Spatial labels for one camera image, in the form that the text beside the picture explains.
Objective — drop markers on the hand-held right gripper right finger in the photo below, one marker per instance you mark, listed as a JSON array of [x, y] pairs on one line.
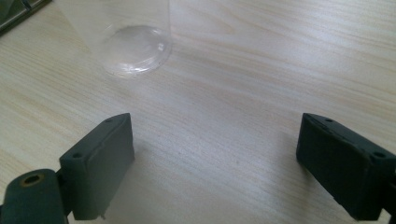
[[342, 165]]

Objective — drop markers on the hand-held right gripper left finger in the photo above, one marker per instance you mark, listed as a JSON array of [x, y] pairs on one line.
[[102, 168]]

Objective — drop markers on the clear plastic cup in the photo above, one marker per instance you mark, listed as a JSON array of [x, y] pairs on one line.
[[137, 53]]

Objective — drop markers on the white lidded storage box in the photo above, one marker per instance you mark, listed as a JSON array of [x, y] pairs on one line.
[[12, 12]]

